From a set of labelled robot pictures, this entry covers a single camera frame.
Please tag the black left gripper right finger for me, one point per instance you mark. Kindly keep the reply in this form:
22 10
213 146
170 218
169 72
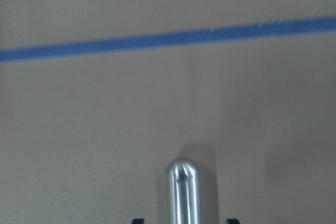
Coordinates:
232 221

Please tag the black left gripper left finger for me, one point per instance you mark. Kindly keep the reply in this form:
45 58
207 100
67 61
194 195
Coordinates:
138 221

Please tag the steel muddler with black cap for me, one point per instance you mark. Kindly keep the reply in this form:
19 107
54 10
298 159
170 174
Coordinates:
184 192

